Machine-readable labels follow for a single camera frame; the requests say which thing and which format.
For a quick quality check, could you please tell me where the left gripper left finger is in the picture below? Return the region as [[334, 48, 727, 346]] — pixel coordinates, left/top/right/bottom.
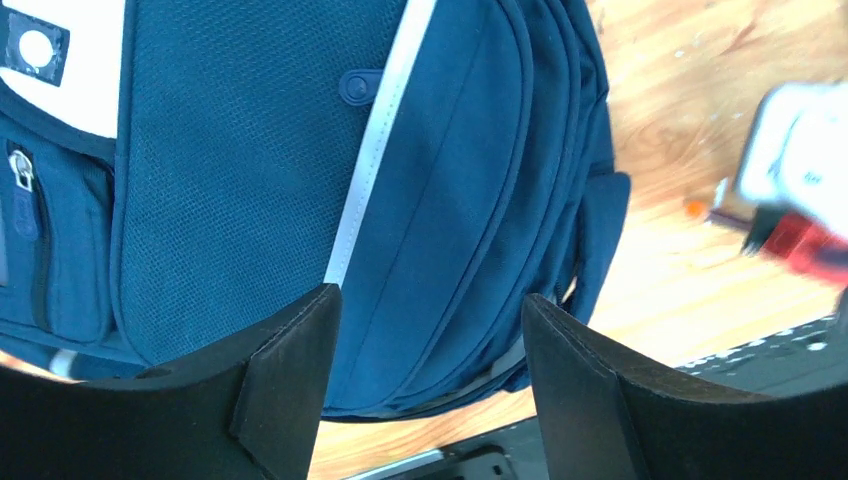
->
[[1, 284, 342, 479]]

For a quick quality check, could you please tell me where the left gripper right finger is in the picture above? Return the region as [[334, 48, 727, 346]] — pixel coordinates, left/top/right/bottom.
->
[[521, 294, 847, 479]]

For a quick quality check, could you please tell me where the navy blue backpack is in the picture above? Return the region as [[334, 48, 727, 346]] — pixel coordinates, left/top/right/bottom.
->
[[1, 1, 631, 422]]

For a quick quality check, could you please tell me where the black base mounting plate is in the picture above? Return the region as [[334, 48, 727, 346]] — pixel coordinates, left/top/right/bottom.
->
[[353, 314, 847, 479]]

